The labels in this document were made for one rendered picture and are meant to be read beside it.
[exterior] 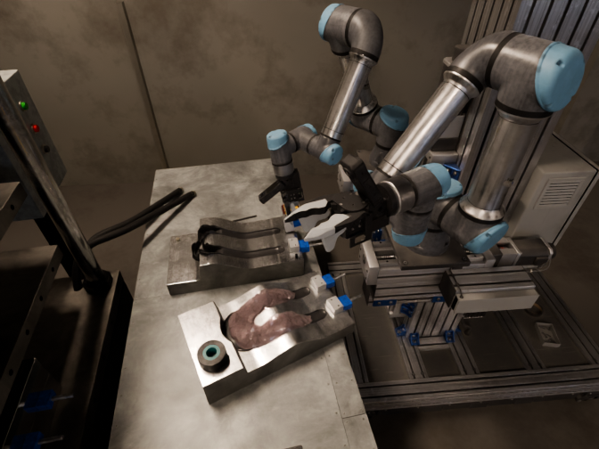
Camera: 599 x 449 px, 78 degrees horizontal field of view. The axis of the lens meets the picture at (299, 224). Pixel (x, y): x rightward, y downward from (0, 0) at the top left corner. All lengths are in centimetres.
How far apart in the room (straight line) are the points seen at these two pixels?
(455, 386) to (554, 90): 141
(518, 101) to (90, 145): 316
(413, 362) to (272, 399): 95
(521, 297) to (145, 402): 119
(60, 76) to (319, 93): 190
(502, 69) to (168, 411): 119
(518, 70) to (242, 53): 230
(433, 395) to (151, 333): 124
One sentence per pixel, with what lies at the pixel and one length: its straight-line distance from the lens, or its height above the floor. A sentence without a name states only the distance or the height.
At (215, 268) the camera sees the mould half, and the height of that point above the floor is 91.
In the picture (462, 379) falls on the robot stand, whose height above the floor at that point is 23.
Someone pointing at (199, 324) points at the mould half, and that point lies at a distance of 122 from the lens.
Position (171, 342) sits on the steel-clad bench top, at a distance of 134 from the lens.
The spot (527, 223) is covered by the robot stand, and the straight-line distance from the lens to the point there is 157.
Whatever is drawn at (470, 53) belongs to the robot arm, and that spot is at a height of 164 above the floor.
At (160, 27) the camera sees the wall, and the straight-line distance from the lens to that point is 300.
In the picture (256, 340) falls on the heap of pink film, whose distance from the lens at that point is 117.
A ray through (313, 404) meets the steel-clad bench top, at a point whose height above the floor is 80.
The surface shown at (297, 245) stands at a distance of 139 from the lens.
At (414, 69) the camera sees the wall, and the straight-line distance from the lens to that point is 320.
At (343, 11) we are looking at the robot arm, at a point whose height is 163.
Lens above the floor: 189
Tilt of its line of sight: 41 degrees down
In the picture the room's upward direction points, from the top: straight up
